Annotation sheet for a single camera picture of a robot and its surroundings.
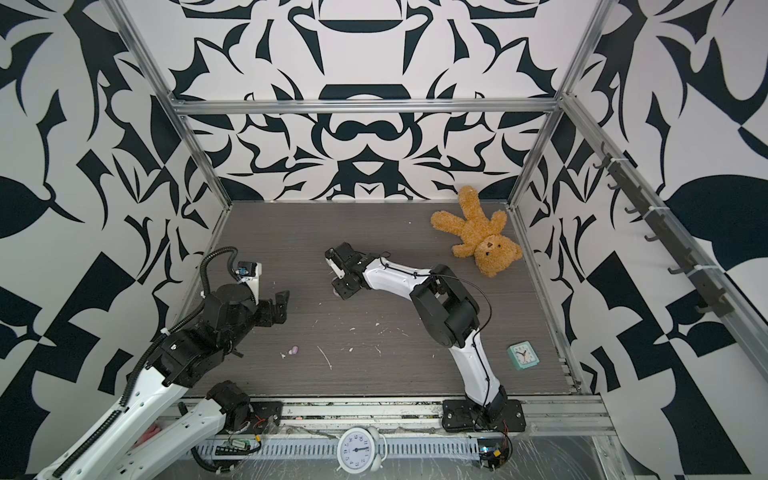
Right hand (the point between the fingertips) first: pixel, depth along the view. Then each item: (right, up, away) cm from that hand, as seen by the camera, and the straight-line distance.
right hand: (344, 282), depth 95 cm
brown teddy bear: (+47, +9, +1) cm, 48 cm away
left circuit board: (-24, -36, -22) cm, 49 cm away
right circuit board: (+38, -36, -24) cm, 58 cm away
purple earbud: (-13, -17, -11) cm, 24 cm away
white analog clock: (+7, -34, -27) cm, 44 cm away
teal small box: (+50, -18, -12) cm, 55 cm away
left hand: (-15, +2, -23) cm, 27 cm away
